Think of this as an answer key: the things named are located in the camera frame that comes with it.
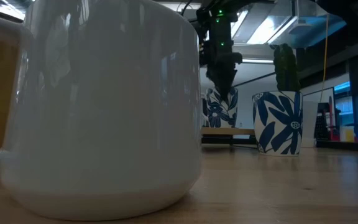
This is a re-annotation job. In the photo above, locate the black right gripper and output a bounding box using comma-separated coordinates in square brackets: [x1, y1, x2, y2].
[199, 40, 244, 102]

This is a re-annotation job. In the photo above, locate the blue floral white mug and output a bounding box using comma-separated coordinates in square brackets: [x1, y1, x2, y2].
[201, 86, 239, 129]
[252, 90, 305, 157]

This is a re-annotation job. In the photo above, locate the long ceiling light tube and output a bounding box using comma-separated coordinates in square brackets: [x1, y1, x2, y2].
[242, 58, 275, 65]

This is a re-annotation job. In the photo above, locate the light wooden board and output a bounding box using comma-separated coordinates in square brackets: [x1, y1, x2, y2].
[201, 127, 256, 136]

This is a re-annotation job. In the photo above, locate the black base under board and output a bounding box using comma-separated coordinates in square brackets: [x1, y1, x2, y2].
[201, 134, 258, 146]

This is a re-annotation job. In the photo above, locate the dark ridged upright object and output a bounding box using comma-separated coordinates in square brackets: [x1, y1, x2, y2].
[273, 42, 301, 93]

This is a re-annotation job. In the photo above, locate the bright ceiling light panel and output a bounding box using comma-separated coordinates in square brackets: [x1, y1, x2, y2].
[246, 15, 298, 45]

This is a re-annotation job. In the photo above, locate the white leaning panel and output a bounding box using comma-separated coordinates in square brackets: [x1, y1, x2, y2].
[301, 87, 336, 148]

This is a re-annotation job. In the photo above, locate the black and red rack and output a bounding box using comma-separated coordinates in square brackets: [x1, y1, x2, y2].
[314, 95, 341, 142]

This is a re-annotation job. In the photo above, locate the large plain white mug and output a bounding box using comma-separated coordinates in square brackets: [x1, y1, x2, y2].
[0, 0, 203, 222]

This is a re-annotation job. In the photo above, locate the yellow storage bin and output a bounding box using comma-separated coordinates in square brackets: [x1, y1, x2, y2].
[344, 125, 356, 143]

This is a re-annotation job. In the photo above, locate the dark overhead structure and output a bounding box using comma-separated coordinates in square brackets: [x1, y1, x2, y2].
[314, 0, 358, 56]

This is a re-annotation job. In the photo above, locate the yellow hanging cable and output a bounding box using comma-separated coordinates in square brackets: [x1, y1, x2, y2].
[321, 14, 330, 103]

